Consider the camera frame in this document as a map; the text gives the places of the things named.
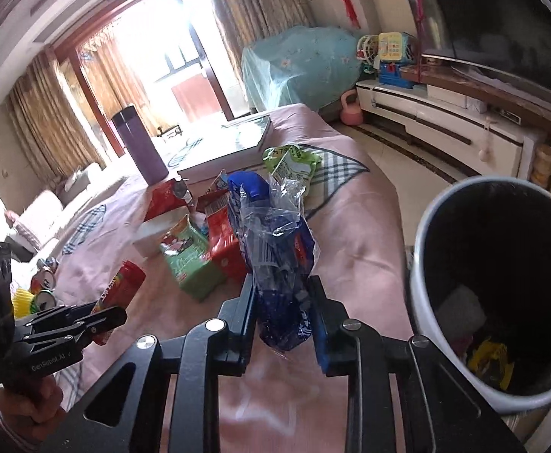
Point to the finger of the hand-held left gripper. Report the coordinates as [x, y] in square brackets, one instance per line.
[103, 318]
[58, 315]

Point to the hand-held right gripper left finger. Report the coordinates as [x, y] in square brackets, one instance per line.
[240, 328]

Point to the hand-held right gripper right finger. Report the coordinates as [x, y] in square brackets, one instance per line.
[323, 344]

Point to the red chip tube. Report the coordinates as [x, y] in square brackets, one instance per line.
[120, 283]

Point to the blue snack bag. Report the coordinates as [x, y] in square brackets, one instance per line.
[280, 302]

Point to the white bin with black liner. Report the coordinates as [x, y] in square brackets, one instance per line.
[492, 226]

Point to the person's left hand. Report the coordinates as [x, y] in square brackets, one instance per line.
[32, 406]

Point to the yellow ribbed cup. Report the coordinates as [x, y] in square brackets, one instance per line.
[21, 304]

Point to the drink cans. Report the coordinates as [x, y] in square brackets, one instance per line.
[44, 288]

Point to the green snack packet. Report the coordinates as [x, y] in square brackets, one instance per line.
[190, 264]

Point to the white box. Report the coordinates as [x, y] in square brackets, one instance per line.
[150, 236]

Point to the pale sofa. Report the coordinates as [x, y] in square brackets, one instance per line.
[44, 217]

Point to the red and silver snack packet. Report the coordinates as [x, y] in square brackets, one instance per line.
[162, 198]

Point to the green snack wrapper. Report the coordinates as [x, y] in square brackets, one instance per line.
[294, 165]

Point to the purple thermos bottle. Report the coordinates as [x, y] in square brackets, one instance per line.
[138, 146]

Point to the thick book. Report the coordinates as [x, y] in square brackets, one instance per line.
[228, 146]

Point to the beige patterned curtain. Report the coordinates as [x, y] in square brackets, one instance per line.
[49, 122]
[247, 4]

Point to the wooden sliding door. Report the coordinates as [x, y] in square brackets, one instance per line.
[91, 89]

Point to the pink kettlebell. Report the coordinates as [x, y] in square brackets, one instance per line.
[352, 111]

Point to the white television cabinet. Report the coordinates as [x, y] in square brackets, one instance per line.
[426, 118]

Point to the small hanging charm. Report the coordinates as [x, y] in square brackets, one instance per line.
[484, 148]

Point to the teal floral cloth cover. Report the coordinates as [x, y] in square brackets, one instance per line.
[304, 66]

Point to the blue toy cash register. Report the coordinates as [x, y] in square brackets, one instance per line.
[393, 75]

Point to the cream round stacking toy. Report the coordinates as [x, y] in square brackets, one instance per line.
[544, 163]

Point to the brown marble shelf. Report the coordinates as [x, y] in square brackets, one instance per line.
[492, 96]

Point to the black television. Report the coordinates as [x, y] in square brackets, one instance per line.
[492, 4]

